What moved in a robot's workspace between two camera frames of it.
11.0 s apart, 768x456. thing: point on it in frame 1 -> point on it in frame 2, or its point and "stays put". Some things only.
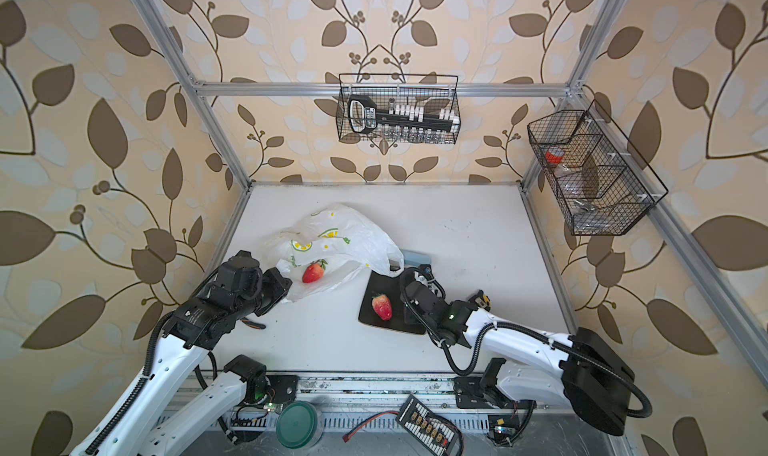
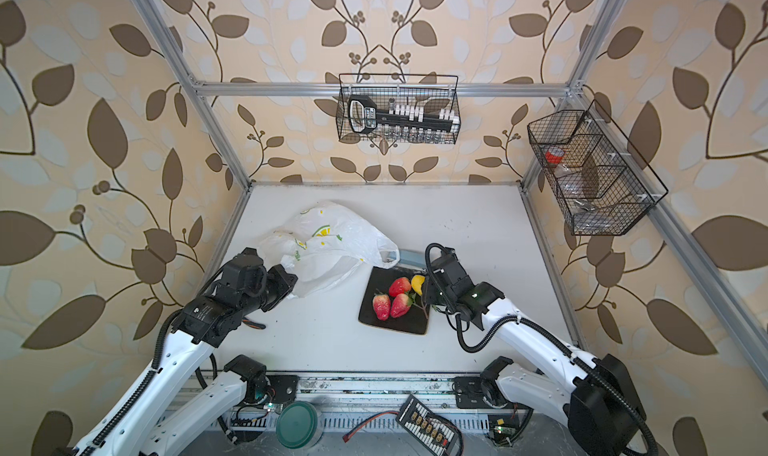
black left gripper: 274,276 stays put
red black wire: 365,421 stays put
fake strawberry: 314,271 -> 399,286
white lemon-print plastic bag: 329,245 stays put
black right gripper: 409,316 -> 431,284
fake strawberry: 382,306 stays put
